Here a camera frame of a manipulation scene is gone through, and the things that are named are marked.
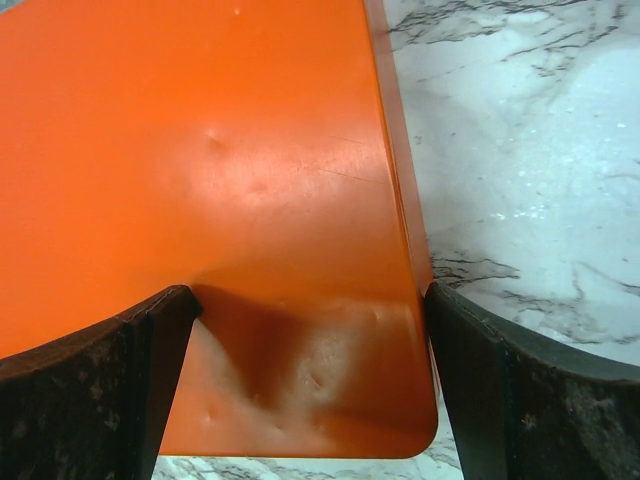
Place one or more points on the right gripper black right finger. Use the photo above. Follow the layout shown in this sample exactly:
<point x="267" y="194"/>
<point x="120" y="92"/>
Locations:
<point x="524" y="406"/>

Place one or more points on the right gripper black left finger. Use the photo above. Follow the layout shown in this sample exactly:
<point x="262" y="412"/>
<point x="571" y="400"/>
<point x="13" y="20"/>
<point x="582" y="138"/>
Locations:
<point x="94" y="404"/>

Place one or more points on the orange metal tin lid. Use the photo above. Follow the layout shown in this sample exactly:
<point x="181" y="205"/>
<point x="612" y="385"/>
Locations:
<point x="255" y="151"/>

